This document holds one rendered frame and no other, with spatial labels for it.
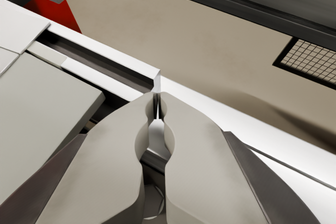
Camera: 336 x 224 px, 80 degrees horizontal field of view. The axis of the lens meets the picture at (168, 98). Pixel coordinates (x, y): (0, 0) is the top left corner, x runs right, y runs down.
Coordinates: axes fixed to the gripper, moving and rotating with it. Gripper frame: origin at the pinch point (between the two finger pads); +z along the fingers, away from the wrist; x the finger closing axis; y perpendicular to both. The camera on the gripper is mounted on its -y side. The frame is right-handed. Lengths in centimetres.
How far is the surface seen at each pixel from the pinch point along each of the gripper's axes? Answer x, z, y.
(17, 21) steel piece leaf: -10.4, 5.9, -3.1
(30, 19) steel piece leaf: -9.5, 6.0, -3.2
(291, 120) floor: 76, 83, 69
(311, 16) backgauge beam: 20.1, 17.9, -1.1
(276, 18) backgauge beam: 17.0, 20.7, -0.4
